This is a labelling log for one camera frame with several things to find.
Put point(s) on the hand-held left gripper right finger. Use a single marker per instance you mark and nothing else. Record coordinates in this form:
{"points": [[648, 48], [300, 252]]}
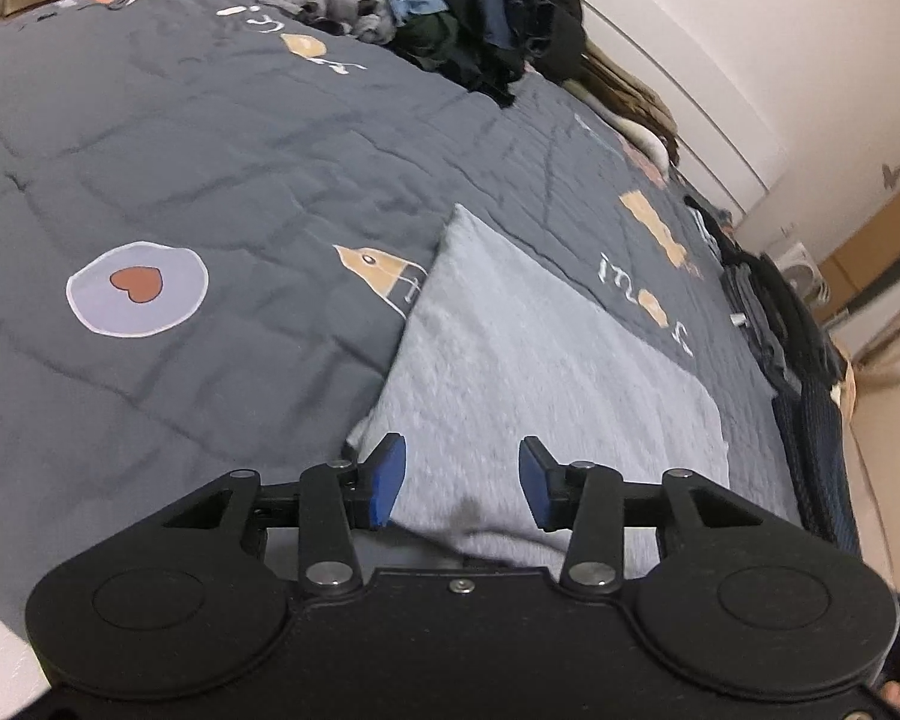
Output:
{"points": [[536, 484]]}

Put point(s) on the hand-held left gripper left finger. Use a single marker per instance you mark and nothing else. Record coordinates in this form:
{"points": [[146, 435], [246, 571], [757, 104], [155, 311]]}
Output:
{"points": [[386, 480]]}

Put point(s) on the grey t-shirt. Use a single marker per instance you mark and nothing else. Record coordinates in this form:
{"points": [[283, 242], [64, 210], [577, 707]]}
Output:
{"points": [[532, 360]]}

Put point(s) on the stack of folded dark clothes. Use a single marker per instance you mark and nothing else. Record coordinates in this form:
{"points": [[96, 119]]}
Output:
{"points": [[780, 300]]}

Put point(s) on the navy dotted garment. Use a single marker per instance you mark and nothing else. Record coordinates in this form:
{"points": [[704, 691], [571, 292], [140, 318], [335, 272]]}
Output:
{"points": [[817, 450]]}

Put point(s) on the tan cushion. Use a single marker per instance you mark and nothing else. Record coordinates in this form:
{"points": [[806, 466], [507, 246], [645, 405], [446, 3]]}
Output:
{"points": [[847, 382]]}

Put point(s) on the beige curtain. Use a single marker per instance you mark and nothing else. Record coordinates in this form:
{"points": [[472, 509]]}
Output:
{"points": [[896, 349]]}

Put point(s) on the white box fan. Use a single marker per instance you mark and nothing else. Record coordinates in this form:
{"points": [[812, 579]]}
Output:
{"points": [[802, 270]]}

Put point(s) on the black flat board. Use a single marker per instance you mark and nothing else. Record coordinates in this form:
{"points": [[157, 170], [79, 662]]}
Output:
{"points": [[892, 289]]}

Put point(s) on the cream bolster pillow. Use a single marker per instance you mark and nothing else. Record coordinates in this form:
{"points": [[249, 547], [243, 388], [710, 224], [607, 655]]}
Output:
{"points": [[641, 136]]}

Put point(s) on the grey printed quilt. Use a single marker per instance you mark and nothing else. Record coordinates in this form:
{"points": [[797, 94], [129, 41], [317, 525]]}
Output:
{"points": [[195, 127]]}

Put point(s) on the brown cardboard sheet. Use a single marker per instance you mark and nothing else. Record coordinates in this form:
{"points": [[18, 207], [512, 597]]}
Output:
{"points": [[885, 229]]}

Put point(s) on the folded olive brown blankets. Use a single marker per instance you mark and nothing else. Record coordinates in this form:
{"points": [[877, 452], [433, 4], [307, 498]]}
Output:
{"points": [[630, 90]]}

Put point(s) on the white headboard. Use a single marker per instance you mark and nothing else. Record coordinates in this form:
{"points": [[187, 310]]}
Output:
{"points": [[682, 90]]}

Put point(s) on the black puffy jacket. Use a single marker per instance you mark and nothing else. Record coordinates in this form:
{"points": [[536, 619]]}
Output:
{"points": [[562, 37]]}

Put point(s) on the butterfly wall sticker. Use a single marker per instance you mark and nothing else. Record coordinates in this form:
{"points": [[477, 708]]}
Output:
{"points": [[889, 175]]}

